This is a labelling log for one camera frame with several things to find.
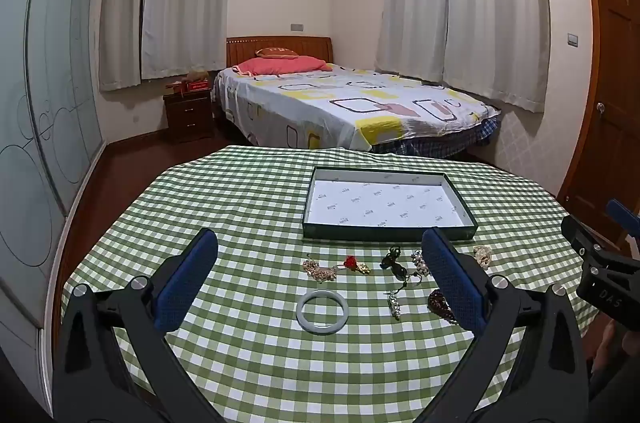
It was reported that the gold flower pearl brooch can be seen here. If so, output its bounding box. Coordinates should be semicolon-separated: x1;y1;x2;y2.
472;245;494;272

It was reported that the dark wooden nightstand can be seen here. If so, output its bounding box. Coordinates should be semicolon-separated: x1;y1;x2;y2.
163;89;215;145

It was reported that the red gift box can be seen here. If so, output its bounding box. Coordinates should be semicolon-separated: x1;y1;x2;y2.
169;79;210;94

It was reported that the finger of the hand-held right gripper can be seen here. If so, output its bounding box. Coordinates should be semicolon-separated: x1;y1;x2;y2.
606;199;640;254
561;215;626;276

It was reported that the red rose brooch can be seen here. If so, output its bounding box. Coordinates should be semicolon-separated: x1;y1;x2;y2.
342;254;372;277

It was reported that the patterned white bedsheet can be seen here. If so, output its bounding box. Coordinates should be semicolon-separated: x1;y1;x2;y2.
213;64;502;154

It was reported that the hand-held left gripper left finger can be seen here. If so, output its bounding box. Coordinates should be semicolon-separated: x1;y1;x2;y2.
52;228;236;423

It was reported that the silver pendant keyring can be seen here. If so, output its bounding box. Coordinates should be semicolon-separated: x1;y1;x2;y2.
384;288;404;321

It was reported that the black cord ornament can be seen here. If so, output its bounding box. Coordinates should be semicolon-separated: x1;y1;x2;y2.
381;245;426;290

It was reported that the white pearl cluster brooch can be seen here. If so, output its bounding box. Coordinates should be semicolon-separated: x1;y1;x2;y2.
410;249;432;277

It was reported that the frosted glass sliding wardrobe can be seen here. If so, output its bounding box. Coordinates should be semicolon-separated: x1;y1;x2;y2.
0;0;108;334

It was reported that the blue plaid bed sheet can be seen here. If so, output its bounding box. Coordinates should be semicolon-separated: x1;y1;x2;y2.
372;118;502;161

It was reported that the gold filigree brooch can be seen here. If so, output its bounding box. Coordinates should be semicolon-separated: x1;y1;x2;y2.
301;255;341;285

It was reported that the person's right hand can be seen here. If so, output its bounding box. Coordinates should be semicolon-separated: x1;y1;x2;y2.
591;320;635;376

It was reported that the wooden bed headboard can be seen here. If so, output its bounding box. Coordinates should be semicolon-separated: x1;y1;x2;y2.
226;36;334;70

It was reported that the dark red bead bracelet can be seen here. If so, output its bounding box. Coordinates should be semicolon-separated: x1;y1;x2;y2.
427;288;457;324

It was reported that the brown wooden door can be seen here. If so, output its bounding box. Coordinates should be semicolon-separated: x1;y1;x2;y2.
556;0;640;250

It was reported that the green checked tablecloth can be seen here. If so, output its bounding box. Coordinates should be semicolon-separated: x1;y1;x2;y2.
60;144;601;423

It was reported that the pale jade bangle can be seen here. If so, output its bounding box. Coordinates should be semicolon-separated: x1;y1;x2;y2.
296;289;348;334

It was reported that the green-rimmed white box lid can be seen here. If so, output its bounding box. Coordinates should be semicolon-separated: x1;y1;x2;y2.
301;166;478;243

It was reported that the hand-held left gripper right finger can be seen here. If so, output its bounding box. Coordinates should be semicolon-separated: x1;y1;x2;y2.
421;227;591;423

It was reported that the pink pillow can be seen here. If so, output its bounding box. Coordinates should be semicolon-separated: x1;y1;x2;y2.
234;56;333;77

